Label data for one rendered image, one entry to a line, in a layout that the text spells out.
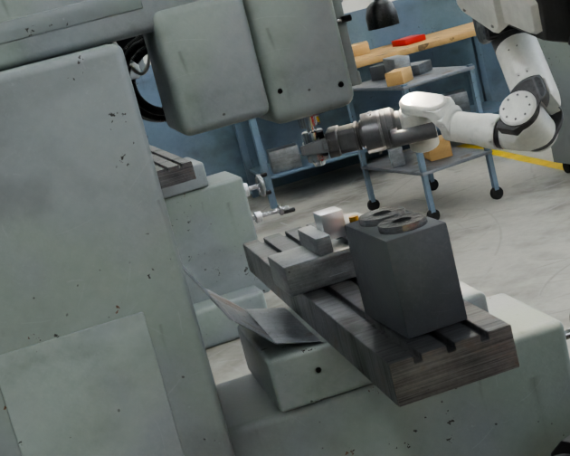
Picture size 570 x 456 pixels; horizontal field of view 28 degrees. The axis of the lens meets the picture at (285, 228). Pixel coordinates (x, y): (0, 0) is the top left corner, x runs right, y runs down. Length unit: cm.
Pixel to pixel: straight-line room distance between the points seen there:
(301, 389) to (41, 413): 54
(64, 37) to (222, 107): 34
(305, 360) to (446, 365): 48
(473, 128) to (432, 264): 42
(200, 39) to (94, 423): 79
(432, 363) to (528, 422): 68
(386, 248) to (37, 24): 81
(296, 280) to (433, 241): 53
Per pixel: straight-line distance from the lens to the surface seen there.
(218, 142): 906
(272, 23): 235
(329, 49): 238
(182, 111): 230
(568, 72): 696
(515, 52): 240
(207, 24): 231
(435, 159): 701
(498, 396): 257
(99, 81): 217
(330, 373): 241
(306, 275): 248
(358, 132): 245
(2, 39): 228
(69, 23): 228
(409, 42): 878
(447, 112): 240
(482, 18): 232
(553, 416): 265
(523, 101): 230
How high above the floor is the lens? 160
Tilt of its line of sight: 12 degrees down
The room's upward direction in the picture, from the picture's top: 14 degrees counter-clockwise
